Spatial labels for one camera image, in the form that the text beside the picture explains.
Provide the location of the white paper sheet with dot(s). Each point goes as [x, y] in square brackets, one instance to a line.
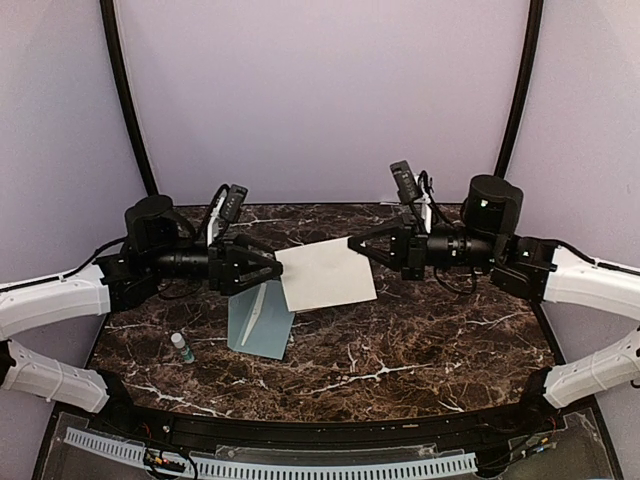
[325, 274]

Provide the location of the small glue stick bottle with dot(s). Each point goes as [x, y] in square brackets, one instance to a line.
[181, 345]

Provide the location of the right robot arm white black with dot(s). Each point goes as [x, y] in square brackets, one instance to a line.
[485, 241]

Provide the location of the black frame post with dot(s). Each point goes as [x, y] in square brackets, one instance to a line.
[125, 97]
[521, 89]

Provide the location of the left black frame post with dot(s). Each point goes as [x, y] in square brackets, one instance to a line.
[125, 97]

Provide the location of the light blue envelope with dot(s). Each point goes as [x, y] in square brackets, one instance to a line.
[271, 333]

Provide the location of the right black frame post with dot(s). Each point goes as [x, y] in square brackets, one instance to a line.
[521, 89]

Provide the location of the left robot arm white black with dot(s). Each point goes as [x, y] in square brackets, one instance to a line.
[159, 245]

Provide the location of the white slotted cable duct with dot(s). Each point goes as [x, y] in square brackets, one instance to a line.
[202, 466]

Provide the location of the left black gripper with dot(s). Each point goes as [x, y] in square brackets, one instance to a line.
[224, 265]

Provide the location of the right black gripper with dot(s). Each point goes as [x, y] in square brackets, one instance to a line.
[408, 250]

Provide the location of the black front table rail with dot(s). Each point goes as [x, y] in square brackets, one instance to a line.
[482, 429]

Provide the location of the white letter paper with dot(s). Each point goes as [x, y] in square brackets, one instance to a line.
[255, 313]

